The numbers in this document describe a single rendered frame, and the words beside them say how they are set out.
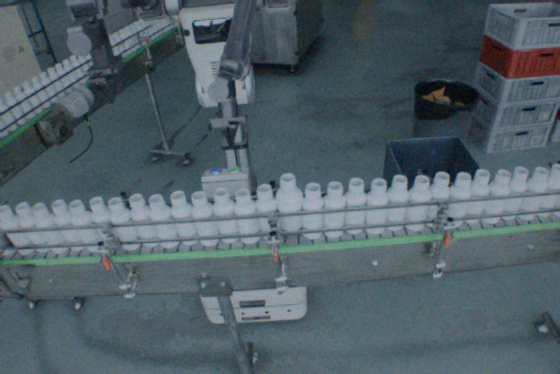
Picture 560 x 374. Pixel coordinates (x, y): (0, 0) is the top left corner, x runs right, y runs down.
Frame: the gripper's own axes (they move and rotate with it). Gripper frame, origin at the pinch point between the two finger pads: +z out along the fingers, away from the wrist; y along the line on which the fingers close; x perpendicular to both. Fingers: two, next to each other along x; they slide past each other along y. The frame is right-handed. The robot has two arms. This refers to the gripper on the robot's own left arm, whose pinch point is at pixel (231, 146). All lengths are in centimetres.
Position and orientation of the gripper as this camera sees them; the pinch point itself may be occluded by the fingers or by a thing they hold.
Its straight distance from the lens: 117.5
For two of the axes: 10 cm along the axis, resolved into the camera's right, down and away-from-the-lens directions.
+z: 0.6, 9.5, 3.2
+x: -0.1, -3.2, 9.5
